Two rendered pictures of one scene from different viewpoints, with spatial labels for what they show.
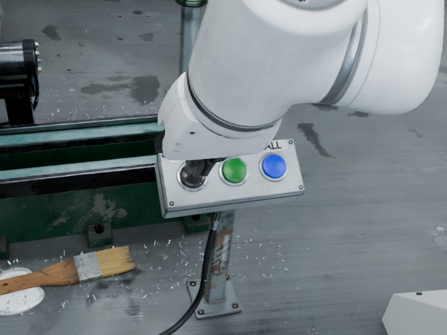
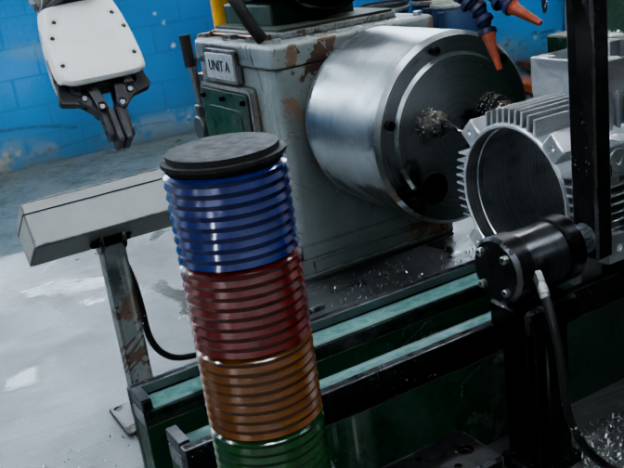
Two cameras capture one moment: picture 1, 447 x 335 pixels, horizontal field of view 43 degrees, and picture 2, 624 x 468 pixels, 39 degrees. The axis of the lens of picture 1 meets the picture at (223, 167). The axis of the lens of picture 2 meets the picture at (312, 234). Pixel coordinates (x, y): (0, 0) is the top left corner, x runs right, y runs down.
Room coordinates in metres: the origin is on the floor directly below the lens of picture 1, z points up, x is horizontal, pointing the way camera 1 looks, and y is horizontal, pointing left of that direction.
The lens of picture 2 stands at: (1.48, 0.07, 1.31)
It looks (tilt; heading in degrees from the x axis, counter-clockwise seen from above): 19 degrees down; 171
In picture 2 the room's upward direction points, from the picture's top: 8 degrees counter-clockwise
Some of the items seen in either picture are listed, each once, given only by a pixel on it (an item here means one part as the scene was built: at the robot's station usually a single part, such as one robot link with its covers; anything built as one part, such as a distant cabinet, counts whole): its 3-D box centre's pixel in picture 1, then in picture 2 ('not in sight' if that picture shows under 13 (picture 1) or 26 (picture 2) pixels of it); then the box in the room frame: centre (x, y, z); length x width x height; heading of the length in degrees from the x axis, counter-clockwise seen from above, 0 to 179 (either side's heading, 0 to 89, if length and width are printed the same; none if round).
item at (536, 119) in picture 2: not in sight; (581, 175); (0.60, 0.51, 1.02); 0.20 x 0.19 x 0.19; 109
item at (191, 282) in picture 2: not in sight; (245, 292); (1.07, 0.10, 1.14); 0.06 x 0.06 x 0.04
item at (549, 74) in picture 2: not in sight; (605, 83); (0.59, 0.55, 1.11); 0.12 x 0.11 x 0.07; 109
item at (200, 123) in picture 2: not in sight; (214, 88); (-0.06, 0.17, 1.07); 0.08 x 0.07 x 0.20; 109
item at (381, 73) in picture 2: not in sight; (393, 116); (0.27, 0.39, 1.04); 0.37 x 0.25 x 0.25; 19
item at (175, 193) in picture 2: not in sight; (231, 207); (1.07, 0.10, 1.19); 0.06 x 0.06 x 0.04
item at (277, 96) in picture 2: not in sight; (312, 131); (0.04, 0.31, 0.99); 0.35 x 0.31 x 0.37; 19
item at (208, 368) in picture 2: not in sight; (259, 373); (1.07, 0.10, 1.10); 0.06 x 0.06 x 0.04
